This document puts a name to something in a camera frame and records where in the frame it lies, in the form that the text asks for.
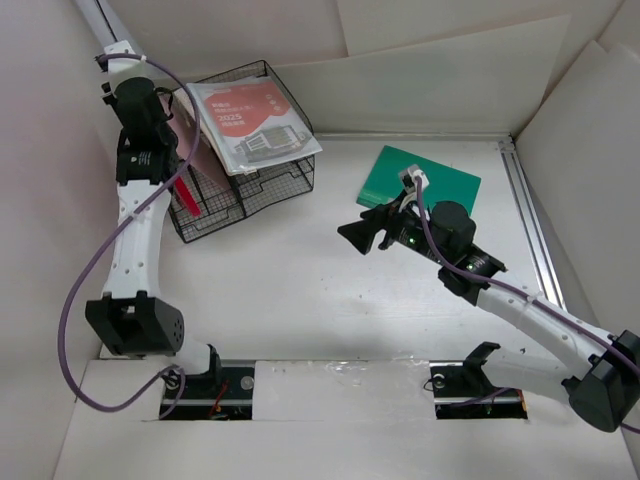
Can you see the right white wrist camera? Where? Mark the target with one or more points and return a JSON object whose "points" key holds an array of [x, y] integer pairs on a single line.
{"points": [[413, 179]]}

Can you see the green plastic folder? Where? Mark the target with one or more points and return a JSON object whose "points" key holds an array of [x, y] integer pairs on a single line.
{"points": [[384, 184]]}

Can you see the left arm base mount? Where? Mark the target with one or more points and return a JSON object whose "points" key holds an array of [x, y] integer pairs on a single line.
{"points": [[223, 393]]}

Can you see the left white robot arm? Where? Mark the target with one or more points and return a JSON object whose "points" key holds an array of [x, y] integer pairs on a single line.
{"points": [[130, 318]]}

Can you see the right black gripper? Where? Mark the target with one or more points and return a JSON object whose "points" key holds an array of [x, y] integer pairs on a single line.
{"points": [[362, 233]]}

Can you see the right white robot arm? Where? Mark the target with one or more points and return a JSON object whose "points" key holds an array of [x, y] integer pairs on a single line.
{"points": [[593, 371]]}

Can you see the pink paper folder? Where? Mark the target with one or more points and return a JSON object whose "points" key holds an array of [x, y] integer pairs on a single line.
{"points": [[205, 160]]}

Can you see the clear sleeve map brochure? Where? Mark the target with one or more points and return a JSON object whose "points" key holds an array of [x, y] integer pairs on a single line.
{"points": [[190, 111]]}

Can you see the red plastic folder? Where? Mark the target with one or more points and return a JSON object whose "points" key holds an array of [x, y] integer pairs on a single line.
{"points": [[185, 198]]}

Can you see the aluminium rail right side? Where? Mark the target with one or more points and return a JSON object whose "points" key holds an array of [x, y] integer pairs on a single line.
{"points": [[543, 264]]}

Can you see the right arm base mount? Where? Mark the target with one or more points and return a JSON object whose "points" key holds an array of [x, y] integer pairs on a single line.
{"points": [[462, 391]]}

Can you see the black wire mesh organizer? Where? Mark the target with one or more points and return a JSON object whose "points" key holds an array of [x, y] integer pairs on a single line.
{"points": [[248, 193]]}

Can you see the clear sleeve orange 2025 brochure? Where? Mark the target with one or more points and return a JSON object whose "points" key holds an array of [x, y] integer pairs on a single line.
{"points": [[252, 125]]}

